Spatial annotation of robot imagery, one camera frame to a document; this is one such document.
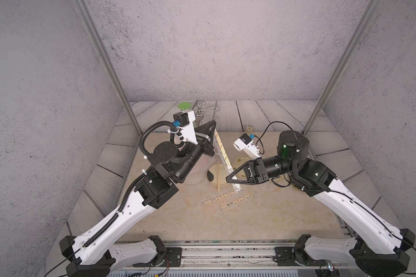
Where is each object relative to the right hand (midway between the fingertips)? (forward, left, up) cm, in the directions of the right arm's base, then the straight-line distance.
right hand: (232, 182), depth 47 cm
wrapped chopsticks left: (+16, +5, -44) cm, 47 cm away
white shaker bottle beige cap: (+56, -16, -34) cm, 67 cm away
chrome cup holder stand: (+52, +10, -18) cm, 56 cm away
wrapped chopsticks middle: (+14, -5, -44) cm, 47 cm away
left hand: (+15, +3, +7) cm, 17 cm away
